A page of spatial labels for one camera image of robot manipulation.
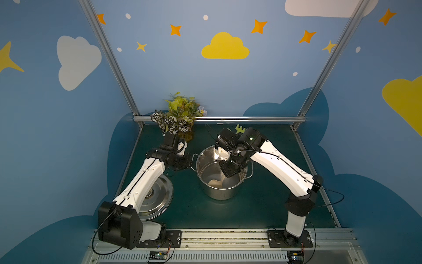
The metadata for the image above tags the beige plastic ladle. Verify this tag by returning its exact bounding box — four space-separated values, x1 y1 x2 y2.
208 177 227 189

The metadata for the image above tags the stainless steel stock pot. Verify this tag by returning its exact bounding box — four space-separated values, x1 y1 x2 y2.
191 146 254 201

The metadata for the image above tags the steel pot lid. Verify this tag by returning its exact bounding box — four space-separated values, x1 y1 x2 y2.
138 175 174 221

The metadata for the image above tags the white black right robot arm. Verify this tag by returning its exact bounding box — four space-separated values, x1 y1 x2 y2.
215 128 323 241

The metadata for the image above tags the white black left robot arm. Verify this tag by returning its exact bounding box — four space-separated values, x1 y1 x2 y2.
95 132 191 250

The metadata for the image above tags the glass vase with artificial plant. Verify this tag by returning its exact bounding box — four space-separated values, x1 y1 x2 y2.
150 92 207 142

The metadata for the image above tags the left green circuit board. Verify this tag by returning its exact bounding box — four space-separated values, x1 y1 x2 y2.
148 251 169 261

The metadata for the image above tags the green circuit board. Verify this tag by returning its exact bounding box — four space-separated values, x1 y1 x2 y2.
287 251 304 264
148 251 169 261

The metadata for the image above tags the right green circuit board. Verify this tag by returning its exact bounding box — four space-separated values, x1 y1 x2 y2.
287 251 304 264

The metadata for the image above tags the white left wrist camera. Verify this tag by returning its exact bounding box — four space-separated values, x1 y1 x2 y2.
176 140 187 156

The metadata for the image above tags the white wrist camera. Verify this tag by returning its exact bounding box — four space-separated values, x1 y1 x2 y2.
214 147 231 161
176 140 187 156

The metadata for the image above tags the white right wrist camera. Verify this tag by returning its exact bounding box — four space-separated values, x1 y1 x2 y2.
214 147 231 161

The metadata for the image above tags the green toy rake wooden handle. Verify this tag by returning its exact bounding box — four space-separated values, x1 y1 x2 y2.
235 124 246 134

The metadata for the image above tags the aluminium back frame rail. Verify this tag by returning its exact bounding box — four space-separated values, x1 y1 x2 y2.
133 115 307 123

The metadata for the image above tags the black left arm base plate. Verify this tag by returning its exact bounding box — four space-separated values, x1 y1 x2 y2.
136 230 182 249

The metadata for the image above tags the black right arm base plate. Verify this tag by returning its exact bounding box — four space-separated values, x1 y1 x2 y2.
266 228 314 248

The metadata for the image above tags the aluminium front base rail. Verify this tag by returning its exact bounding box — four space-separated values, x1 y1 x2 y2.
82 227 368 264

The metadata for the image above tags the aluminium left frame post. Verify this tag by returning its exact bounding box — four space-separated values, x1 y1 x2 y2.
79 0 145 129

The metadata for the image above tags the aluminium frame post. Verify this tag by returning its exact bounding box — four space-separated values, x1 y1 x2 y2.
297 0 370 119
79 0 145 129

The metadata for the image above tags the aluminium right frame post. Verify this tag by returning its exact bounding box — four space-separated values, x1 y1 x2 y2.
297 0 370 119

